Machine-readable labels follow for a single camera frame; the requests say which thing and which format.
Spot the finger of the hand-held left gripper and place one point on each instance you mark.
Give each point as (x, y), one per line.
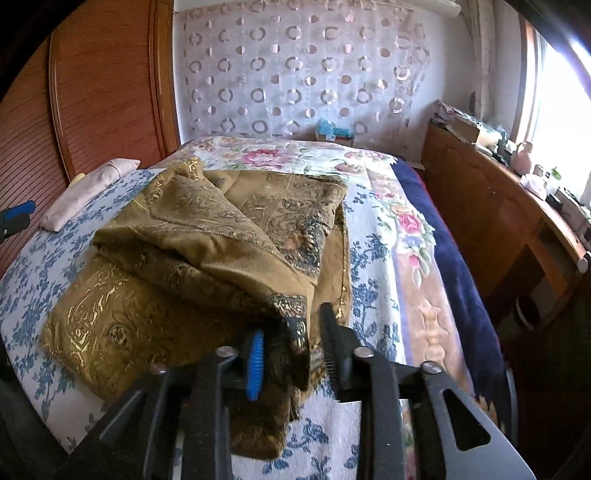
(18, 212)

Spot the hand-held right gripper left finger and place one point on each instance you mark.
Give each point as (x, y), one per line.
(255, 364)

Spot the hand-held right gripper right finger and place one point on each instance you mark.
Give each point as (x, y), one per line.
(331, 350)

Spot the golden patterned shirt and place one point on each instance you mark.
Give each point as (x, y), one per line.
(184, 258)

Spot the bed with floral sheets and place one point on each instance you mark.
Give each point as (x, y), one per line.
(51, 258)

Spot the pale pink pillow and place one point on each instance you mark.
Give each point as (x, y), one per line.
(87, 194)

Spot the navy blanket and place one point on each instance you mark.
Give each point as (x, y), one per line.
(443, 240)

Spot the pink floral blanket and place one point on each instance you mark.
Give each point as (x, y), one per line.
(286, 154)

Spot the wooden cabinet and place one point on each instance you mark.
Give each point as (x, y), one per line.
(471, 194)

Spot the blue box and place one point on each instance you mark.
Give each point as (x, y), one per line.
(334, 132)

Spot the cardboard box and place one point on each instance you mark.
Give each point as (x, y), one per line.
(466, 130)

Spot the white plastic bag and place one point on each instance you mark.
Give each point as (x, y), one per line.
(535, 185)

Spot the pile of papers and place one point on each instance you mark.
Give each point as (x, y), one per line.
(445, 110)

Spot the round metal knob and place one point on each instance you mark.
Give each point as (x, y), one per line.
(583, 264)

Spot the pink jug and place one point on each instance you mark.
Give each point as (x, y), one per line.
(524, 158)

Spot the grey box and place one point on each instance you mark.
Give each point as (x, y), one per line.
(570, 204)

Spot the white circle pattern curtain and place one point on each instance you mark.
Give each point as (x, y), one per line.
(300, 69)

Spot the lace window curtain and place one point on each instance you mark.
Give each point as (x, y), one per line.
(482, 55)

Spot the window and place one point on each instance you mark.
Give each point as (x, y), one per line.
(563, 92)

